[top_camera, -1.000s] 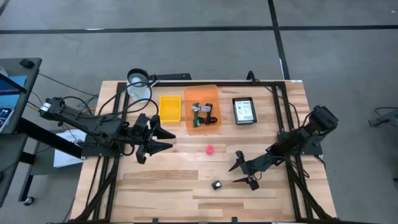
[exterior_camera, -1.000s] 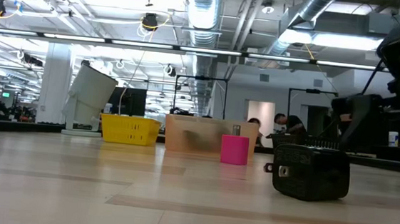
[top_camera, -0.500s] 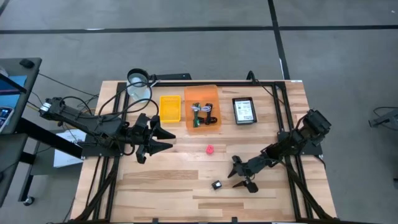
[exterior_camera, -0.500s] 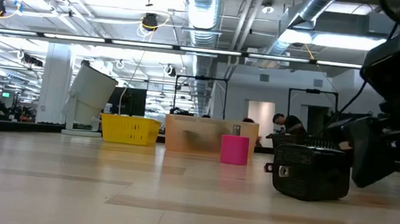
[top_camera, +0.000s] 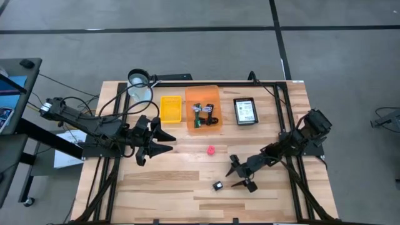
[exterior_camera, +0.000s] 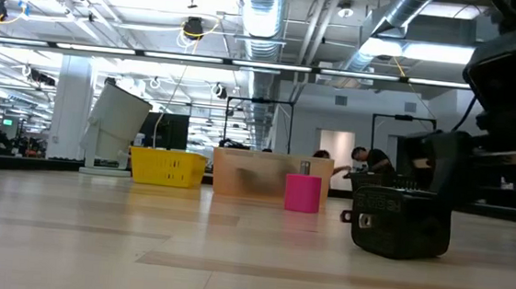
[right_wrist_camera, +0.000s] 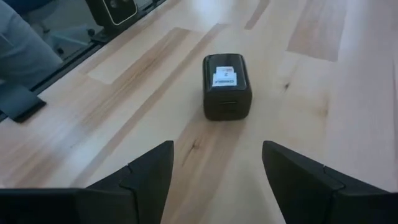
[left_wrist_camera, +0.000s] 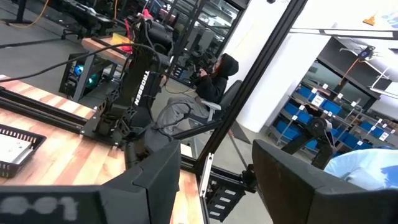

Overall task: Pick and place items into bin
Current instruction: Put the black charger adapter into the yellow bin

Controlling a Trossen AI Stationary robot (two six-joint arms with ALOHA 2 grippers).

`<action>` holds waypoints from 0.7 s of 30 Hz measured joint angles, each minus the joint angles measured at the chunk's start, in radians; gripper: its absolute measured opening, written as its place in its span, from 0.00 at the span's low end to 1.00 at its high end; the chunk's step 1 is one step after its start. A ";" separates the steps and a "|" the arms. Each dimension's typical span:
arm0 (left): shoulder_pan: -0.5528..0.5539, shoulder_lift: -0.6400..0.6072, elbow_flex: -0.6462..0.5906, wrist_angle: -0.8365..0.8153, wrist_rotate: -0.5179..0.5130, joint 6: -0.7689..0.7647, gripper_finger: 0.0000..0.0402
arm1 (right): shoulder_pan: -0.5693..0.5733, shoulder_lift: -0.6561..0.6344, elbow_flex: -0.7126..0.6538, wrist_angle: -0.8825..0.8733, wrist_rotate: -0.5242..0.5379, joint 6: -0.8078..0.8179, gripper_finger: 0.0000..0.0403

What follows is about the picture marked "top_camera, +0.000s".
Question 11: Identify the black floor cable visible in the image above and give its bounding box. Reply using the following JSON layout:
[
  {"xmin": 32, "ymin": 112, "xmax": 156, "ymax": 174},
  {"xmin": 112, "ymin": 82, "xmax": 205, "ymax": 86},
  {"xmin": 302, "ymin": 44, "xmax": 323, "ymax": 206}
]
[{"xmin": 26, "ymin": 73, "xmax": 101, "ymax": 126}]

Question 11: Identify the right arm black supply cable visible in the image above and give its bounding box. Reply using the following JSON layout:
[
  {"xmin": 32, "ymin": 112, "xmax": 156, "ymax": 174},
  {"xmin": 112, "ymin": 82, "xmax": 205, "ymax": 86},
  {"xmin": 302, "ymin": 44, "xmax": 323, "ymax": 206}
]
[{"xmin": 247, "ymin": 70, "xmax": 288, "ymax": 107}]

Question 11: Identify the yellow plastic basket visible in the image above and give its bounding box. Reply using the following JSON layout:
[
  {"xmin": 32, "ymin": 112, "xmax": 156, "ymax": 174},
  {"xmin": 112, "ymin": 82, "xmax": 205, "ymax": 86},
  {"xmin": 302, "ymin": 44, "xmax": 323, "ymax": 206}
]
[{"xmin": 159, "ymin": 95, "xmax": 183, "ymax": 124}]

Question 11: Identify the grey white cable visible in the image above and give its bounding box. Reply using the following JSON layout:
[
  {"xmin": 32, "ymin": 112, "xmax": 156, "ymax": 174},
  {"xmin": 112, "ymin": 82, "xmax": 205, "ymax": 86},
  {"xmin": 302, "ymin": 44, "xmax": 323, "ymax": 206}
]
[{"xmin": 191, "ymin": 105, "xmax": 214, "ymax": 114}]

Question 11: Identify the colourful printed booklet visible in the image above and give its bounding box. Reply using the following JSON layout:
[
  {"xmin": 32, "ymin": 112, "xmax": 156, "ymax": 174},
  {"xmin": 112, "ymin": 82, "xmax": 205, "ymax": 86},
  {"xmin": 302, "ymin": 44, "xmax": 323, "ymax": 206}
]
[{"xmin": 0, "ymin": 107, "xmax": 15, "ymax": 129}]

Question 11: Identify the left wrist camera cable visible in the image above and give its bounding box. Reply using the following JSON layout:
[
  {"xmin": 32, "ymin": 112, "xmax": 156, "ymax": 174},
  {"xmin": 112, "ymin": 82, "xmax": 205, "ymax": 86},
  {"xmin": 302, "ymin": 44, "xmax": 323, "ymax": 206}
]
[{"xmin": 97, "ymin": 82, "xmax": 154, "ymax": 120}]

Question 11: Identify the black aluminium table frame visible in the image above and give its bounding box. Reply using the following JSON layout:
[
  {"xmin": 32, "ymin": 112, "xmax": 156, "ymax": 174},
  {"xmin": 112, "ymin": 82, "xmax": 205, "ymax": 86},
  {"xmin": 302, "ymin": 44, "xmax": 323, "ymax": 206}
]
[{"xmin": 73, "ymin": 80, "xmax": 337, "ymax": 225}]

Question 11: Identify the white lamp cord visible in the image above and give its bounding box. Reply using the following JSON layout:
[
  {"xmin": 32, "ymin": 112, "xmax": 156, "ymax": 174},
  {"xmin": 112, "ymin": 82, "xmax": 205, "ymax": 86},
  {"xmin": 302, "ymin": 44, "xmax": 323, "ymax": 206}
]
[{"xmin": 148, "ymin": 79, "xmax": 162, "ymax": 92}]

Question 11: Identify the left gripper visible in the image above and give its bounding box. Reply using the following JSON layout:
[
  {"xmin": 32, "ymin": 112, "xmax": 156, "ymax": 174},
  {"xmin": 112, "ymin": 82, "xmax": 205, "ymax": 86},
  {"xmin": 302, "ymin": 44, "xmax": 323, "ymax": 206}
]
[{"xmin": 126, "ymin": 114, "xmax": 178, "ymax": 167}]

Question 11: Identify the orange translucent bin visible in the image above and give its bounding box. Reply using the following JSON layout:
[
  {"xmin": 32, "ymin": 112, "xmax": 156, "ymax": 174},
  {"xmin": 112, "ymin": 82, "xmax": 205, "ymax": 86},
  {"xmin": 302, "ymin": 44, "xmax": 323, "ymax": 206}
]
[{"xmin": 184, "ymin": 84, "xmax": 223, "ymax": 134}]

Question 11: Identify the black and red cable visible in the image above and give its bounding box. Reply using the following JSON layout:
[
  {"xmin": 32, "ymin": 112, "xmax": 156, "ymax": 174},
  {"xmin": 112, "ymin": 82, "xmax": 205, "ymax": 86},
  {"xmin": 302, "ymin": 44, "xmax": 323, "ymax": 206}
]
[{"xmin": 204, "ymin": 102, "xmax": 216, "ymax": 121}]

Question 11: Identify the white paper sheet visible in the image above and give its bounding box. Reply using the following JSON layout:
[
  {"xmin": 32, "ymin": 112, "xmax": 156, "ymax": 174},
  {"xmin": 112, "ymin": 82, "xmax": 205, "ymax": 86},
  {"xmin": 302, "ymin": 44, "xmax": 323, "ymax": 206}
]
[{"xmin": 57, "ymin": 129, "xmax": 89, "ymax": 145}]

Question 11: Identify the clear measuring cup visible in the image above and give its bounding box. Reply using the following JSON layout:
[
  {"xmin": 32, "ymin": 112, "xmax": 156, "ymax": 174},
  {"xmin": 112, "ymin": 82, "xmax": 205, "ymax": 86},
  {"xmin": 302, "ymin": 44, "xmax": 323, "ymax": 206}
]
[{"xmin": 127, "ymin": 67, "xmax": 154, "ymax": 104}]

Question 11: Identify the black flat bar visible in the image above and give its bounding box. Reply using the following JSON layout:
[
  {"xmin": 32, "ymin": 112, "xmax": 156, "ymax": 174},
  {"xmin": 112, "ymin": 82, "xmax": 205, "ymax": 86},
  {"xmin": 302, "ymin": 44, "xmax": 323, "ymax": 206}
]
[{"xmin": 155, "ymin": 73, "xmax": 193, "ymax": 81}]

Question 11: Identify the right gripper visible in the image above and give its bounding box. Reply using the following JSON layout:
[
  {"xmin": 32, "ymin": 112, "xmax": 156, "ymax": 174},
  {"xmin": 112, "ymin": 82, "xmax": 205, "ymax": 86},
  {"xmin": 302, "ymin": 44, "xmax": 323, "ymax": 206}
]
[{"xmin": 224, "ymin": 154, "xmax": 267, "ymax": 194}]

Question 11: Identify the grey side desk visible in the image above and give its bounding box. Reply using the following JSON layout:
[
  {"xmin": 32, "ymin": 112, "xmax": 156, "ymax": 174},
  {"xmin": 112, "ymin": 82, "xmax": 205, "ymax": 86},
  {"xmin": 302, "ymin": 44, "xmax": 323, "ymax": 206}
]
[{"xmin": 0, "ymin": 57, "xmax": 43, "ymax": 136}]

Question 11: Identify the black plastic basket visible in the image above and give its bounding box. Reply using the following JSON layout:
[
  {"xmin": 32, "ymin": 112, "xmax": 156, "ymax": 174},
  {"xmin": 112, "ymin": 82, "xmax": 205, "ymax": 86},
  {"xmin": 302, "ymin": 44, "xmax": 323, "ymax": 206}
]
[{"xmin": 232, "ymin": 97, "xmax": 259, "ymax": 126}]

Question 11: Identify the green circuit board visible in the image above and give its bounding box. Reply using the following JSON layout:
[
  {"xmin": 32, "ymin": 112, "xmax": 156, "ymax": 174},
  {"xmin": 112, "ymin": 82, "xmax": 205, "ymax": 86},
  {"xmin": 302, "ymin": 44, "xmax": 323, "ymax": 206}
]
[{"xmin": 192, "ymin": 102, "xmax": 203, "ymax": 129}]

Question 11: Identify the black cart frame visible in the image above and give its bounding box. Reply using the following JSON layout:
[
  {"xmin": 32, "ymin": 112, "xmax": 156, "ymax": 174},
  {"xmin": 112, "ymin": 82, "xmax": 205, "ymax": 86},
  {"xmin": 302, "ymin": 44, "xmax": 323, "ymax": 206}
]
[{"xmin": 12, "ymin": 118, "xmax": 85, "ymax": 207}]

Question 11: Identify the black floor stand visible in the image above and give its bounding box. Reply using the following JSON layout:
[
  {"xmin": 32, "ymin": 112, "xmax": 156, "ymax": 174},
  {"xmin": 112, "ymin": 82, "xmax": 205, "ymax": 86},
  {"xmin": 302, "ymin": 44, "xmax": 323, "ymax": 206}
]
[{"xmin": 370, "ymin": 107, "xmax": 400, "ymax": 129}]

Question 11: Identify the blue sheet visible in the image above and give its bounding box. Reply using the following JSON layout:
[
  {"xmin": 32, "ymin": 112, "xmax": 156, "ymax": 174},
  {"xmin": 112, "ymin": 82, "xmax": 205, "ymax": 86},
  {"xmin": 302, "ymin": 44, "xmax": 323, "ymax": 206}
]
[{"xmin": 0, "ymin": 74, "xmax": 28, "ymax": 110}]

